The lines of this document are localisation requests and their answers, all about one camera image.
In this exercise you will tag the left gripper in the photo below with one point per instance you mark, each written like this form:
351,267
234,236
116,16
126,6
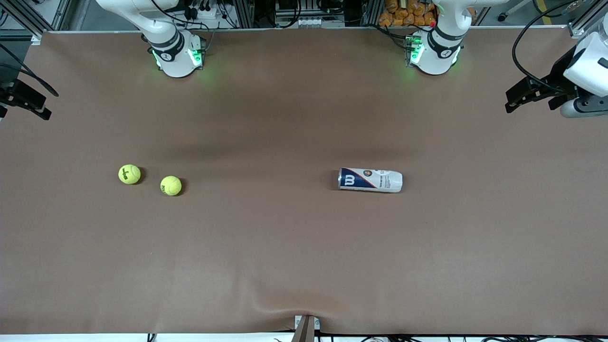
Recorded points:
556,76

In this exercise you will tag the yellow Wilson print tennis ball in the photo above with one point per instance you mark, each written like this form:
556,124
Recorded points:
129,174

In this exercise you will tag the yellow Roland Garros tennis ball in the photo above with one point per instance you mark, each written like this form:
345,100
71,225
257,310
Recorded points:
171,185

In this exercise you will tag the white blue tennis ball can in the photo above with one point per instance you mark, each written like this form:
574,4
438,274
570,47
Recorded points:
375,180

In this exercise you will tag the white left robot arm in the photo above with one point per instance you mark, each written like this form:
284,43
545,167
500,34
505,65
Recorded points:
437,57

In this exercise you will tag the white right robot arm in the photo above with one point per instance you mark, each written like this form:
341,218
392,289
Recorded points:
175,61

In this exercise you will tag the orange mesh bag pile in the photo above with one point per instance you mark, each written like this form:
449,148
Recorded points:
403,14

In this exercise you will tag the white power strip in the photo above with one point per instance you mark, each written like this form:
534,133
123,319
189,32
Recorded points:
209,14

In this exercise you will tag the white terminal block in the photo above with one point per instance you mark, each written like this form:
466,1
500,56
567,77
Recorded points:
313,21

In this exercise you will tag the black electronics box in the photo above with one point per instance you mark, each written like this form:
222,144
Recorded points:
304,7

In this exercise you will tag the smooth table cover mat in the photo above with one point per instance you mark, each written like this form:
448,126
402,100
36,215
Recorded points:
304,261

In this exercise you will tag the aluminium frame upright profile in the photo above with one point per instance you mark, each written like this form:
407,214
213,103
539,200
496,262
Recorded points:
244,12
373,12

